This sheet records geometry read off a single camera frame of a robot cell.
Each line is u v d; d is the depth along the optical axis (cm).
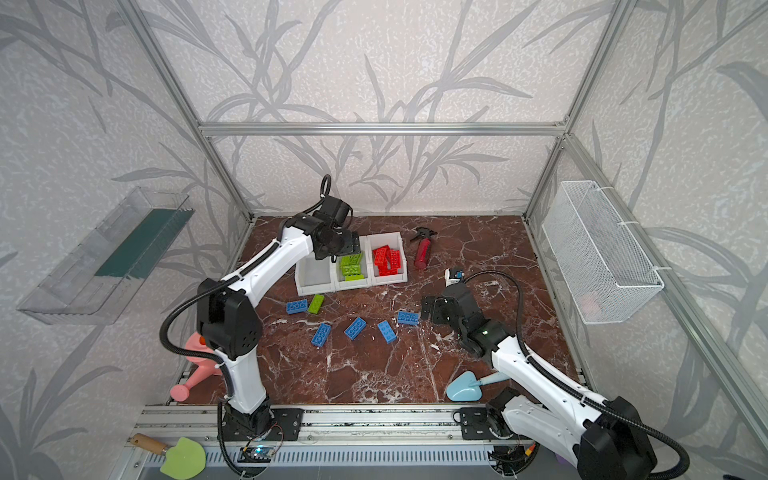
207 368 76
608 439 39
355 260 105
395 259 102
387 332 88
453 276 72
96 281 65
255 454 71
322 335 87
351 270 102
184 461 70
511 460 74
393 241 107
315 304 96
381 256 99
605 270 61
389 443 72
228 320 48
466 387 78
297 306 94
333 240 71
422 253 105
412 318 91
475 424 73
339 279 98
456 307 59
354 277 99
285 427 73
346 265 105
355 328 89
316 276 97
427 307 74
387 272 102
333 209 71
